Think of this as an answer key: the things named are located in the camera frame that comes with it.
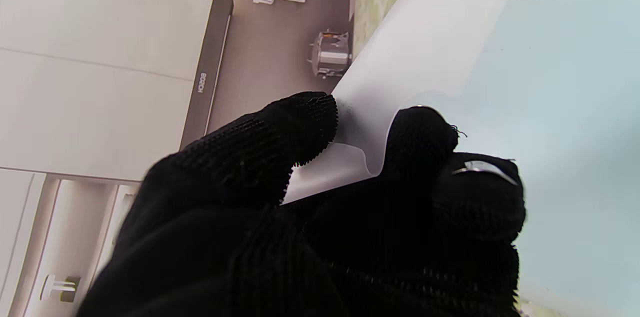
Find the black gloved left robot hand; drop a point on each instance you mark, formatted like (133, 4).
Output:
(300, 247)

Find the light blue translucent folder cover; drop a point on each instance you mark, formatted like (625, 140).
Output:
(550, 82)

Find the printed kitchen scene backdrop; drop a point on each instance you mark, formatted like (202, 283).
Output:
(125, 57)

